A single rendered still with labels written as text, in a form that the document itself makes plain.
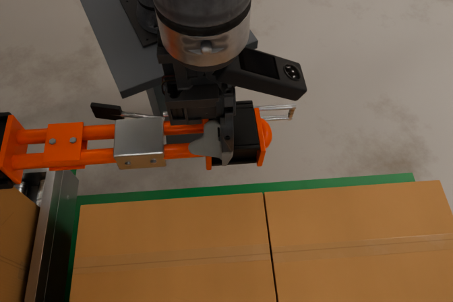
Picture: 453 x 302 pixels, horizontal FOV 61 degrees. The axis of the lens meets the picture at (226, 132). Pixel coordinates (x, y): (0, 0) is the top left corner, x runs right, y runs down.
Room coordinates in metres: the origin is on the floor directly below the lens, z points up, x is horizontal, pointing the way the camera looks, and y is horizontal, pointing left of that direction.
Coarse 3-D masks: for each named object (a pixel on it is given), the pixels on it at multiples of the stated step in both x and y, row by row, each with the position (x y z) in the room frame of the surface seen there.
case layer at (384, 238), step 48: (288, 192) 0.47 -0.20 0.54; (336, 192) 0.47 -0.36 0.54; (384, 192) 0.47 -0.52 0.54; (432, 192) 0.47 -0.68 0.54; (96, 240) 0.31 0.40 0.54; (144, 240) 0.31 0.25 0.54; (192, 240) 0.31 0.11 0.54; (240, 240) 0.31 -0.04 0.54; (288, 240) 0.31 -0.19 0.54; (336, 240) 0.31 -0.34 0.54; (384, 240) 0.31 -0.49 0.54; (432, 240) 0.31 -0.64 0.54; (96, 288) 0.17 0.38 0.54; (144, 288) 0.17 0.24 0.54; (192, 288) 0.17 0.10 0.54; (240, 288) 0.17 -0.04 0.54; (288, 288) 0.17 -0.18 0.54; (336, 288) 0.17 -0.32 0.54; (384, 288) 0.17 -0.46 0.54; (432, 288) 0.17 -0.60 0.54
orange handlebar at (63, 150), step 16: (48, 128) 0.28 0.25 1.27; (64, 128) 0.28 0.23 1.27; (80, 128) 0.28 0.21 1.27; (96, 128) 0.29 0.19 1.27; (112, 128) 0.29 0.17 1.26; (176, 128) 0.29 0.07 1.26; (192, 128) 0.29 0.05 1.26; (48, 144) 0.26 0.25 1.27; (64, 144) 0.26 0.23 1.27; (80, 144) 0.26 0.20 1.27; (176, 144) 0.26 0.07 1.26; (16, 160) 0.23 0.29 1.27; (32, 160) 0.23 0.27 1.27; (48, 160) 0.23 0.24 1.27; (64, 160) 0.23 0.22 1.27; (80, 160) 0.23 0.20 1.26; (96, 160) 0.24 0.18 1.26; (112, 160) 0.24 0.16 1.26
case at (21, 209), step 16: (0, 192) 0.37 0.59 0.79; (16, 192) 0.40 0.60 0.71; (0, 208) 0.33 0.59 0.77; (16, 208) 0.36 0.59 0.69; (32, 208) 0.39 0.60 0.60; (0, 224) 0.29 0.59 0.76; (16, 224) 0.32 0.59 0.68; (32, 224) 0.35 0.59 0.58; (0, 240) 0.26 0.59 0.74; (16, 240) 0.28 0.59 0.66; (32, 240) 0.30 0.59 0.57; (0, 256) 0.22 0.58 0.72; (16, 256) 0.24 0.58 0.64; (0, 272) 0.18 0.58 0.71; (16, 272) 0.20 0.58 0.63; (0, 288) 0.15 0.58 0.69; (16, 288) 0.16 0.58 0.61
